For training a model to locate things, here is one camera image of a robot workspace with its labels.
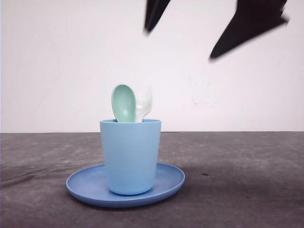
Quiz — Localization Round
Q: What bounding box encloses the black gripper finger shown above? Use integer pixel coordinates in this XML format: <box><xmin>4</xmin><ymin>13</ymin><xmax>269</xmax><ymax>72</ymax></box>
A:
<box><xmin>209</xmin><ymin>0</ymin><xmax>289</xmax><ymax>59</ymax></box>
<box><xmin>144</xmin><ymin>0</ymin><xmax>170</xmax><ymax>32</ymax></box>

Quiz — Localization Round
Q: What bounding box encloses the white plastic fork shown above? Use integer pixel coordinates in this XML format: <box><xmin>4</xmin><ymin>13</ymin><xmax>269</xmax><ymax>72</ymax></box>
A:
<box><xmin>135</xmin><ymin>86</ymin><xmax>152</xmax><ymax>123</ymax></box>

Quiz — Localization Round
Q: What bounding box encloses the mint green plastic spoon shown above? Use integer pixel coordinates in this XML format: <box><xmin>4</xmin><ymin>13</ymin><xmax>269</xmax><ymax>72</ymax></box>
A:
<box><xmin>111</xmin><ymin>84</ymin><xmax>136</xmax><ymax>123</ymax></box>

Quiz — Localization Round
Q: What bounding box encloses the light blue plastic cup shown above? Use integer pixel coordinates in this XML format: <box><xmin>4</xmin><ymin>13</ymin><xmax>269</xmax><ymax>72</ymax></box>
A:
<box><xmin>100</xmin><ymin>119</ymin><xmax>161</xmax><ymax>181</ymax></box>

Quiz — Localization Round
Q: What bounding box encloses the blue plastic plate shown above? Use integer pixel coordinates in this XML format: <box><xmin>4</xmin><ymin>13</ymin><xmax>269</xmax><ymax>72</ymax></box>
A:
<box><xmin>66</xmin><ymin>163</ymin><xmax>185</xmax><ymax>208</ymax></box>

